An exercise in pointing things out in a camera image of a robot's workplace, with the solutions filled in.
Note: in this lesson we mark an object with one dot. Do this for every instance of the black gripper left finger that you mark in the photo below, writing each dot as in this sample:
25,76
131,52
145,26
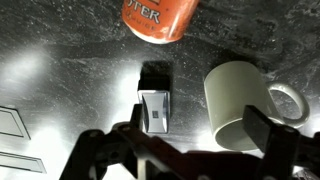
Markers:
106,150

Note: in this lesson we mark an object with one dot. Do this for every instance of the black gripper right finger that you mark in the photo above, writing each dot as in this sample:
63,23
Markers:
273,140

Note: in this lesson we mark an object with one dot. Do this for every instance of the orange drink can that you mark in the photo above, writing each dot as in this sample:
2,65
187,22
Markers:
156,18

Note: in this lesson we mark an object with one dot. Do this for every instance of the black whiteboard eraser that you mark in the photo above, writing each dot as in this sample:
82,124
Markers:
155,100

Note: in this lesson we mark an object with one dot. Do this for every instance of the grey ceramic mug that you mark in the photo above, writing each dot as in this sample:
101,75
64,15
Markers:
236,100

